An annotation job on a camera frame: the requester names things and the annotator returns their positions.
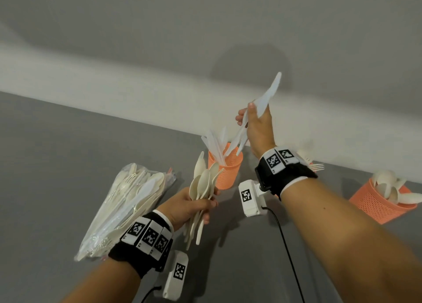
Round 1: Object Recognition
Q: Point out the person's left hand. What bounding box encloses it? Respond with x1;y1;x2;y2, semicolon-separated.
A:
156;187;220;231

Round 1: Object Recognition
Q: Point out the person's right hand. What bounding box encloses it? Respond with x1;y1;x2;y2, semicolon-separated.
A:
235;101;277;159

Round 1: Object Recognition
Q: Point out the white plastic knife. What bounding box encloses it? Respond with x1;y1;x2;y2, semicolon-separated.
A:
230;71;283;148
224;95;274;157

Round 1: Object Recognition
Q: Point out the bundle of white cutlery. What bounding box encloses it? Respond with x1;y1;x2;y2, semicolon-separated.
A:
183;151;225;252

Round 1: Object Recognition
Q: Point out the orange mesh cup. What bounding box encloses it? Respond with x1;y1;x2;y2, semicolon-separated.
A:
207;142;244;191
349;178;418;225

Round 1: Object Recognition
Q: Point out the clear plastic bag of cutlery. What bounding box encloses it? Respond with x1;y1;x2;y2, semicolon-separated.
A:
74;162;177;263

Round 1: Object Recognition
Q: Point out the bunch of white forks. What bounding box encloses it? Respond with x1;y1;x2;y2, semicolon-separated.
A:
296;149;326;173

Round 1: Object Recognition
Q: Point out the bunch of white spoons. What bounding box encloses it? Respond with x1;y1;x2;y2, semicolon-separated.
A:
371;170;422;206

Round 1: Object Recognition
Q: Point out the person's right forearm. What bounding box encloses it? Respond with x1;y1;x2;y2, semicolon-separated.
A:
280;177;422;303

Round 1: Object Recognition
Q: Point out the black wristband with marker tags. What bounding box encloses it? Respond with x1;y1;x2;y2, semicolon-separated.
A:
255;147;318;202
108;209;175;279

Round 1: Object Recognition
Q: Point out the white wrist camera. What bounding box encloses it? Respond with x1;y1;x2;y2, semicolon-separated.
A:
162;250;189;302
238;180;269;218

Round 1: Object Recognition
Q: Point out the black camera cable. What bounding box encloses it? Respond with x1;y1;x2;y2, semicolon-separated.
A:
262;206;306;303
141;285;163;303

